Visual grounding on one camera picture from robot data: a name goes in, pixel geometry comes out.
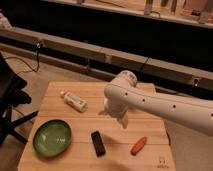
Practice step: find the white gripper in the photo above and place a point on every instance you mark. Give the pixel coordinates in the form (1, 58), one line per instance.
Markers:
(122, 119)

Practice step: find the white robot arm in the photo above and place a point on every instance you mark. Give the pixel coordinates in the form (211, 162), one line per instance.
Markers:
(121, 94)

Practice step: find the black office chair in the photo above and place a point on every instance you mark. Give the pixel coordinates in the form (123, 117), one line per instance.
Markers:
(11, 95)

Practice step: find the white plastic bottle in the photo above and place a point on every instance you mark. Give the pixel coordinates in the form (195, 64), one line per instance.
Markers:
(74, 101)

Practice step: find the orange carrot toy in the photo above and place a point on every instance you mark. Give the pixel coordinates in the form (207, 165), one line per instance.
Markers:
(138, 146)

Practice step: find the green bowl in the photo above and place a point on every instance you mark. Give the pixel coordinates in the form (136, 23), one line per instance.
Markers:
(52, 138)

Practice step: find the grey floor rail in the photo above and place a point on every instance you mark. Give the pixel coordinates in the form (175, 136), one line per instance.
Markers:
(183, 74)

